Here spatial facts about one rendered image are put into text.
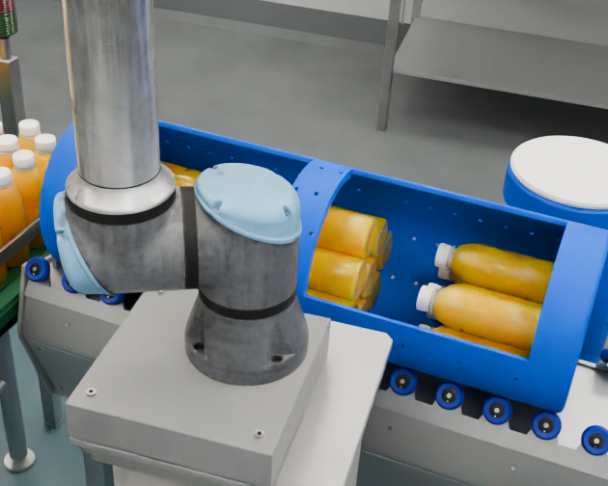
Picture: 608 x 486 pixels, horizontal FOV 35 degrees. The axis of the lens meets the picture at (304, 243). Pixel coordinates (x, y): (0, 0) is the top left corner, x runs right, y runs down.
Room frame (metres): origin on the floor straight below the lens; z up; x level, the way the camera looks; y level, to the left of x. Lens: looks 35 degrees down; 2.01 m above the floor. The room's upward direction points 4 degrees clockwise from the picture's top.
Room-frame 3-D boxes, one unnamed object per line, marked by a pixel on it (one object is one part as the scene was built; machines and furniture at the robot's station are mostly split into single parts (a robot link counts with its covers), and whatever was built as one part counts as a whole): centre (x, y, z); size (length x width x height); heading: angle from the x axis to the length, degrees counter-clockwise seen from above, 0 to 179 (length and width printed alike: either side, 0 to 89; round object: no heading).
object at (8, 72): (1.93, 0.67, 0.55); 0.04 x 0.04 x 1.10; 70
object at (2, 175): (1.48, 0.55, 1.08); 0.04 x 0.04 x 0.02
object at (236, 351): (0.91, 0.06, 1.27); 0.15 x 0.15 x 0.10
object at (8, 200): (1.48, 0.55, 0.99); 0.07 x 0.07 x 0.17
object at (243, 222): (0.91, 0.07, 1.38); 0.13 x 0.12 x 0.14; 101
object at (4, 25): (1.93, 0.67, 1.18); 0.06 x 0.06 x 0.05
